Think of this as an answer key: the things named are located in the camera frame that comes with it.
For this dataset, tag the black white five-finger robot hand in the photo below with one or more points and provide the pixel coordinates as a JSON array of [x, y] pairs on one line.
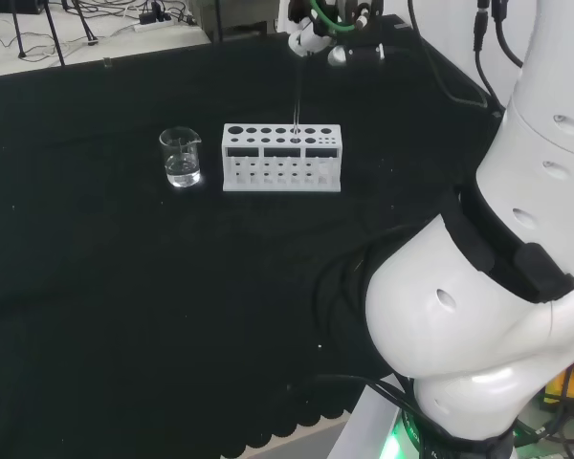
[[308, 40]]

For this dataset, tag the yellow stop button box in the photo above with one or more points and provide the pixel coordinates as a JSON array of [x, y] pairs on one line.
[[562, 387]]

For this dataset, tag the black bench cloth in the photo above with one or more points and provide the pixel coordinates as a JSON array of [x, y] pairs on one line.
[[124, 287]]

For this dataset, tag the white power strip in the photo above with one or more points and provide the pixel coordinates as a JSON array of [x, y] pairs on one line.
[[141, 28]]

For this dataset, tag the grey equipment box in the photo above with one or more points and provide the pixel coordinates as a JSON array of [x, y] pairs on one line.
[[239, 16]]

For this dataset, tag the black tripod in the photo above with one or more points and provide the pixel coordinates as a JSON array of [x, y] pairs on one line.
[[53, 28], [17, 28]]

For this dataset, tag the clear glass beaker with water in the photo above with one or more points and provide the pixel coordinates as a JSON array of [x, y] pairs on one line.
[[182, 174]]

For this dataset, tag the white test tube rack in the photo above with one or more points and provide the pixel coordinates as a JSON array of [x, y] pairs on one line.
[[277, 187]]

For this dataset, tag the clear tape piece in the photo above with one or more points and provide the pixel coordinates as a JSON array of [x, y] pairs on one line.
[[107, 62]]

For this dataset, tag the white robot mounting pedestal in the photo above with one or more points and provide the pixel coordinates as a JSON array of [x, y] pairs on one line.
[[363, 430]]

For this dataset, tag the black box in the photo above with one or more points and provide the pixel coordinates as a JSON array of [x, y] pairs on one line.
[[9, 6]]

